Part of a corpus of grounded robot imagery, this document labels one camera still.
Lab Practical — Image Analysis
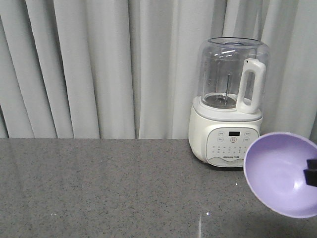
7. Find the white blender with clear jar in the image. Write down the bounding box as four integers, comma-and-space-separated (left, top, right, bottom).
188, 37, 269, 168

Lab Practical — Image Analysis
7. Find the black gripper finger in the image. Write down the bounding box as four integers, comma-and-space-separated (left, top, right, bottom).
304, 158, 317, 187

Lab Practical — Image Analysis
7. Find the purple bowl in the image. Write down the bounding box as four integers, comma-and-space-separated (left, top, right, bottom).
244, 132, 317, 218

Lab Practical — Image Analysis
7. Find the grey curtain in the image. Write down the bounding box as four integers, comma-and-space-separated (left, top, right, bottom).
0, 0, 317, 140

